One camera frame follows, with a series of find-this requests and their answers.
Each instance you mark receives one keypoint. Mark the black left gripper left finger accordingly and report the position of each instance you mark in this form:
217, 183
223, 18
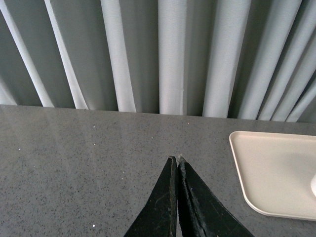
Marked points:
158, 218

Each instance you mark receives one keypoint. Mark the grey pleated curtain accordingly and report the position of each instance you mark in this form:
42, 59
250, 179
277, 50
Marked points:
245, 59

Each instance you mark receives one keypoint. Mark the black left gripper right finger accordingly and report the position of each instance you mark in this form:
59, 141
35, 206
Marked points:
201, 214

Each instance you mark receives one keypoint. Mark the white smiley mug black handle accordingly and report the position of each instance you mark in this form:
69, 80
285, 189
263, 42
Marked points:
313, 185

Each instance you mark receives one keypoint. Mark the cream rectangular plastic tray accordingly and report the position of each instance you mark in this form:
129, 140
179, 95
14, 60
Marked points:
275, 171

